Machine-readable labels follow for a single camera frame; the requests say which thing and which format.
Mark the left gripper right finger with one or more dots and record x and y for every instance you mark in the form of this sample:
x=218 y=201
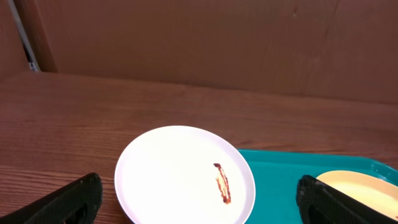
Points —
x=319 y=203

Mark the white plate upper left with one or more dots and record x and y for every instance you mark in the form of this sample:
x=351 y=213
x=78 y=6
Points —
x=182 y=174

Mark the yellow green rimmed plate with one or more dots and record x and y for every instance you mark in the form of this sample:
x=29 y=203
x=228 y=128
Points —
x=375 y=193

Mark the teal plastic tray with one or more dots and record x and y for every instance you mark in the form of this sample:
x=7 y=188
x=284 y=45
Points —
x=276 y=175

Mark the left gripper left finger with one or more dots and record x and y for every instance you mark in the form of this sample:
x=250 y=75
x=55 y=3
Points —
x=77 y=202

